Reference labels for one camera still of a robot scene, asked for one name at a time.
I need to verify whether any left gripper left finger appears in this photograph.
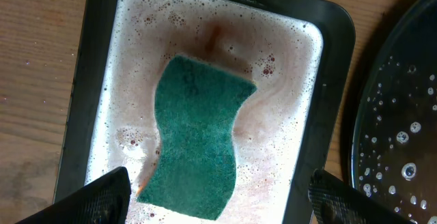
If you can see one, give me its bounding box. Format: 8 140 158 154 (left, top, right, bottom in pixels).
17 167 131 224

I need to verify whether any black round tray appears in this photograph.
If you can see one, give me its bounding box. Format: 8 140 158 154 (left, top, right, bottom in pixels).
350 0 436 223

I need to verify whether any black rectangular soap tray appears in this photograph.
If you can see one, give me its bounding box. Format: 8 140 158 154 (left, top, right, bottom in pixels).
54 0 355 223

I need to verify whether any green yellow sponge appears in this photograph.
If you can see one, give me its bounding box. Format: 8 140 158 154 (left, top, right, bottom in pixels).
138 55 257 220

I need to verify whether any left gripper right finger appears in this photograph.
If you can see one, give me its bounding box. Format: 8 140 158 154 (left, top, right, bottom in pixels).
308 169 415 223

